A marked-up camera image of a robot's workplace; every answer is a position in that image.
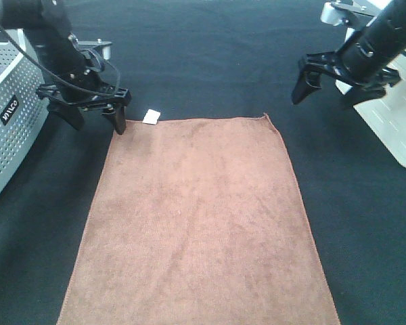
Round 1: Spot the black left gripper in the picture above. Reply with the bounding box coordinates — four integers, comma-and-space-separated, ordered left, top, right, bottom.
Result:
36, 67, 132, 135

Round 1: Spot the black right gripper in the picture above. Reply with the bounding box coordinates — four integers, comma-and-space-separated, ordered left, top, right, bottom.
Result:
291, 51, 401, 110

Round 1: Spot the brown towel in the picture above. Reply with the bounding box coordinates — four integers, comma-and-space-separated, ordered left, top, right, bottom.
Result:
58, 115, 339, 324

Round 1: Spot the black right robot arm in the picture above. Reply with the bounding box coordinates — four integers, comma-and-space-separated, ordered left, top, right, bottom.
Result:
291, 1, 406, 109

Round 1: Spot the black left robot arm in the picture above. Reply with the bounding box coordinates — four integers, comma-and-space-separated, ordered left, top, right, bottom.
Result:
0, 1, 132, 135

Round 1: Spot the white plastic bin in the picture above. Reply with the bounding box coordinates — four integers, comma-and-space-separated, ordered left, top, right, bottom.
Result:
354, 55, 406, 168

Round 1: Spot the grey perforated laundry basket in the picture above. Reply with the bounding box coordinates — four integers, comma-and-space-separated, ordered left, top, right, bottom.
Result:
0, 30, 48, 193

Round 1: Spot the black table cloth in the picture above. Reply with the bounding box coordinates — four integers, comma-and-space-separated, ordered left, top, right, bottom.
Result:
0, 1, 406, 324

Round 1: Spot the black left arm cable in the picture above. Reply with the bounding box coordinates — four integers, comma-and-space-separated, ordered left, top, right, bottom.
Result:
0, 13, 121, 99

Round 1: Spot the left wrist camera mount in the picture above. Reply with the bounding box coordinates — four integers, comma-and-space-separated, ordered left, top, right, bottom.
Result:
76, 39, 112, 60

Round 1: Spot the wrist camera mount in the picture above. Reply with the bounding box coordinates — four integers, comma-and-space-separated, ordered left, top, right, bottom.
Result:
320, 1, 382, 30
76, 39, 112, 60

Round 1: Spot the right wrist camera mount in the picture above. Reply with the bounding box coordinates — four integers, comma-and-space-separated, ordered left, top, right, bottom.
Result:
320, 1, 382, 30

